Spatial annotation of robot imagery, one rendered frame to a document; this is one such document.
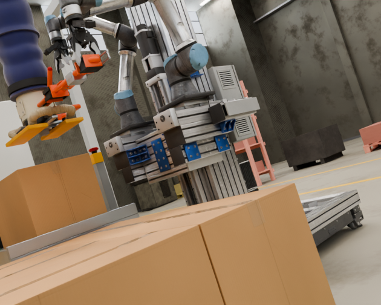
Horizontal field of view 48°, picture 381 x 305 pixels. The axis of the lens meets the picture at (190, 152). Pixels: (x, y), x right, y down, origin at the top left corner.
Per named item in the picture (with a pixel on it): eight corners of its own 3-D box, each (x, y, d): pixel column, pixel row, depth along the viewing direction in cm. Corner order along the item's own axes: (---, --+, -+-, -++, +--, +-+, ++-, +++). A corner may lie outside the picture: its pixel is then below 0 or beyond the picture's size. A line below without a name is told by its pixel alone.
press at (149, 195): (164, 203, 1375) (137, 120, 1387) (190, 196, 1282) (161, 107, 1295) (128, 216, 1276) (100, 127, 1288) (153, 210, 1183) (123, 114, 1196)
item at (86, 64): (77, 74, 175) (74, 63, 175) (93, 73, 180) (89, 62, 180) (86, 66, 169) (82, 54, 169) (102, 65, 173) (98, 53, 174)
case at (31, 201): (5, 255, 253) (-15, 190, 255) (68, 232, 279) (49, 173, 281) (40, 248, 208) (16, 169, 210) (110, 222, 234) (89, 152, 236)
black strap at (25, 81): (3, 101, 221) (0, 94, 221) (45, 97, 236) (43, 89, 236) (17, 86, 204) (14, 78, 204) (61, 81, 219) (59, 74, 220)
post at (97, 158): (132, 295, 293) (88, 155, 297) (141, 291, 297) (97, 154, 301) (137, 296, 287) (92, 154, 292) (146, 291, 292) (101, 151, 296)
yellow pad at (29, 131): (5, 147, 222) (3, 138, 222) (25, 144, 229) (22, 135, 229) (28, 129, 197) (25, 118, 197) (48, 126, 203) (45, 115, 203)
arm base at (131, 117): (136, 128, 271) (131, 114, 271) (150, 121, 260) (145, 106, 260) (117, 132, 260) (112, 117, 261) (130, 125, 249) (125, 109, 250)
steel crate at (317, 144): (308, 164, 985) (298, 135, 988) (349, 154, 912) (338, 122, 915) (288, 172, 927) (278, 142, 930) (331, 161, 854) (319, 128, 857)
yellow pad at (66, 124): (40, 140, 235) (38, 132, 235) (57, 137, 241) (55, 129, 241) (66, 123, 209) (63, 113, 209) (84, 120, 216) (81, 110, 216)
